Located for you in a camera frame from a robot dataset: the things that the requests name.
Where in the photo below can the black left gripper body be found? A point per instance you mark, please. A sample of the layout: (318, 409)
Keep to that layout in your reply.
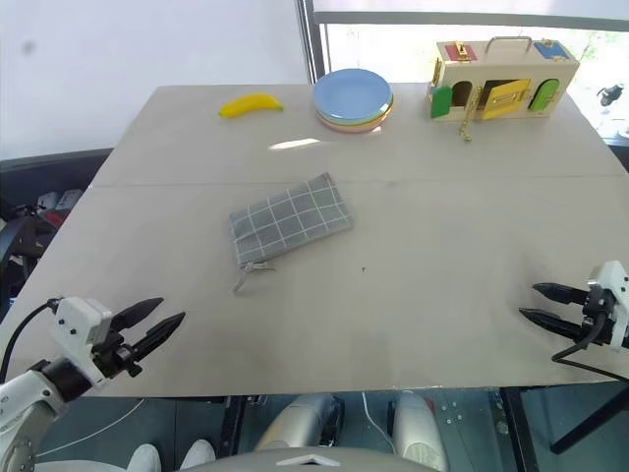
(115, 356)

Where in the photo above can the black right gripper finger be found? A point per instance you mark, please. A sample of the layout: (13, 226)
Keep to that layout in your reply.
(560, 292)
(553, 322)

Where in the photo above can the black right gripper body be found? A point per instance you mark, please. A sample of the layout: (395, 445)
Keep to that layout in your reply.
(595, 307)

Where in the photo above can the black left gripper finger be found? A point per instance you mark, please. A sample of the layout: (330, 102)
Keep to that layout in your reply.
(159, 334)
(137, 311)

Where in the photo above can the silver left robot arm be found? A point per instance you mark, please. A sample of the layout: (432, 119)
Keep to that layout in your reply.
(22, 393)

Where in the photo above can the grey checked pouch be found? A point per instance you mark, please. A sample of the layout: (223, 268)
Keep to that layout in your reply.
(290, 216)

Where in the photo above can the white rounded robot foot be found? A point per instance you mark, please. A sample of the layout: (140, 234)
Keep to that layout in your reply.
(145, 458)
(199, 453)

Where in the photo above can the black chair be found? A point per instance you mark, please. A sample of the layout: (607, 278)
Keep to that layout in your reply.
(24, 241)

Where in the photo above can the silver rounded robot leg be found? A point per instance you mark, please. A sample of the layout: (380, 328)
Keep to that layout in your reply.
(304, 418)
(417, 428)

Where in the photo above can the dark low ledge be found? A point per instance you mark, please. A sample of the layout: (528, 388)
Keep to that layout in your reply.
(54, 164)

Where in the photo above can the grey robot torso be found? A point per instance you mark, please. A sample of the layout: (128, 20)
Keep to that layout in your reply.
(314, 459)

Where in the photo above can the small black object outside window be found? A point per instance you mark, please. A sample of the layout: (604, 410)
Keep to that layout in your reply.
(611, 94)

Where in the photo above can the wooden lock box with doors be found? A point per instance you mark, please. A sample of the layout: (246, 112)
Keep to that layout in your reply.
(506, 69)

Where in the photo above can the yellow toy banana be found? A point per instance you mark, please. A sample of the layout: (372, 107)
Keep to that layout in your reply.
(245, 105)

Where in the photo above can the light green plate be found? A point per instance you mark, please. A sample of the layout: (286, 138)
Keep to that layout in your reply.
(367, 119)

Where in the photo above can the yellow plate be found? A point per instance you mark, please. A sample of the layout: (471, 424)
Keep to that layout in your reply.
(358, 124)

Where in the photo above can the pink plate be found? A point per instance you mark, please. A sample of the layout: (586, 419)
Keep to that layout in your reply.
(349, 130)

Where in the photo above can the blue plate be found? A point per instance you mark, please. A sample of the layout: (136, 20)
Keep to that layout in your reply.
(351, 91)

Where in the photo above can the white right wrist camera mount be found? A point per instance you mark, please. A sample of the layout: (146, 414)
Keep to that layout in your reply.
(620, 305)

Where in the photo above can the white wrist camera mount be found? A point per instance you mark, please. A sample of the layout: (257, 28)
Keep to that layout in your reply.
(620, 305)
(78, 319)

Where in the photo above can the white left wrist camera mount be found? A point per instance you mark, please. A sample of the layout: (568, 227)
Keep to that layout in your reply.
(78, 319)

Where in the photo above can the dark grey window frame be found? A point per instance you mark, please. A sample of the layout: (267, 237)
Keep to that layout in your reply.
(307, 39)

